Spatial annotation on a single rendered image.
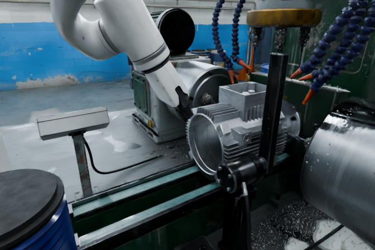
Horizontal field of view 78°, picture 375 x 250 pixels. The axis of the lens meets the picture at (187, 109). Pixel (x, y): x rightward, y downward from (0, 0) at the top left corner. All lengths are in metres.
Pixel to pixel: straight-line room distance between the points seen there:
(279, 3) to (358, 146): 0.35
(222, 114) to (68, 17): 0.37
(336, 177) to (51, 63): 5.91
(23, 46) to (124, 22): 5.66
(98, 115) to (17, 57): 5.50
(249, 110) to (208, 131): 0.16
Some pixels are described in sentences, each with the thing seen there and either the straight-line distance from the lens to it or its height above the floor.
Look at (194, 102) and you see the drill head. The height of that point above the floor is 1.05.
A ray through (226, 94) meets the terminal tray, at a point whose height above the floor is 1.13.
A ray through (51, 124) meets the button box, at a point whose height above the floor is 1.06.
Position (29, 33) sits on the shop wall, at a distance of 6.07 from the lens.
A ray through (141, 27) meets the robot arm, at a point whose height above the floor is 1.30.
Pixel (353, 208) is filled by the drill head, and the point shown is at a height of 1.02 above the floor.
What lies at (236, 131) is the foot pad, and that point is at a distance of 0.54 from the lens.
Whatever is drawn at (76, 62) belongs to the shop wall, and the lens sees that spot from 6.06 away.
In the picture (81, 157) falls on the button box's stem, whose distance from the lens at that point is 0.74.
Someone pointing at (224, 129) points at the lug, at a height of 1.08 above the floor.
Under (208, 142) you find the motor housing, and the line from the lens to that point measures 0.69.
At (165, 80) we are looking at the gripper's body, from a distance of 0.50.
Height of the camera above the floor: 1.30
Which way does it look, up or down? 20 degrees down
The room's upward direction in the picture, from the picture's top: straight up
